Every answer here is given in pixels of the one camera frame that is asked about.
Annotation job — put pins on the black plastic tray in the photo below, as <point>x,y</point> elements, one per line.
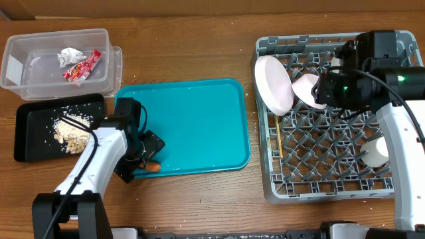
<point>34,128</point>

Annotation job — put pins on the red foil snack wrapper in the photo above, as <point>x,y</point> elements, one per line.
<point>82,70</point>

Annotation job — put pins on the orange carrot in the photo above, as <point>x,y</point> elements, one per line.
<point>150,166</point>

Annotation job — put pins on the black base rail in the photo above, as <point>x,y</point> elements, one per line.
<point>327,230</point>

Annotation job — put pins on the pale green white cup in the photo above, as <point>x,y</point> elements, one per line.
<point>336,62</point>

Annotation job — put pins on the rice pile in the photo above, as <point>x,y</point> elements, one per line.
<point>67,132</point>

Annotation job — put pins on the grey dishwasher rack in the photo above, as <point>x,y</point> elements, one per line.
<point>321,148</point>

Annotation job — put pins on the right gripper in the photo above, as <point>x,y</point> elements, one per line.
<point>327,89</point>

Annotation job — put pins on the foil ball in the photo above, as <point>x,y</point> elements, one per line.
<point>70,56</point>

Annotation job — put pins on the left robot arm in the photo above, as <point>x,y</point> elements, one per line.
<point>118,144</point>

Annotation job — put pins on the clear plastic bin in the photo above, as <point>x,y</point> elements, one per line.
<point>44,66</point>

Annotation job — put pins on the teal serving tray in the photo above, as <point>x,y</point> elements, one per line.
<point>203,124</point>

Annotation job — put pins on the white round plate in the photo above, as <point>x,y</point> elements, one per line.
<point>274,85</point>

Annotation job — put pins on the peanut shells pile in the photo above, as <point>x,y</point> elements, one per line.
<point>72,144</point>

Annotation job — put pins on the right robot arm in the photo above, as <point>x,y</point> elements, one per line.
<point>375,76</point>

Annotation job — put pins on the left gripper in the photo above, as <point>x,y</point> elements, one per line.
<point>151,143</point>

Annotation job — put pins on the wooden chopstick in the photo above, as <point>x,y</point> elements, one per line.
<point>277,123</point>

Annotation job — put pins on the cardboard board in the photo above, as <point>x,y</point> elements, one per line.
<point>65,9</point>

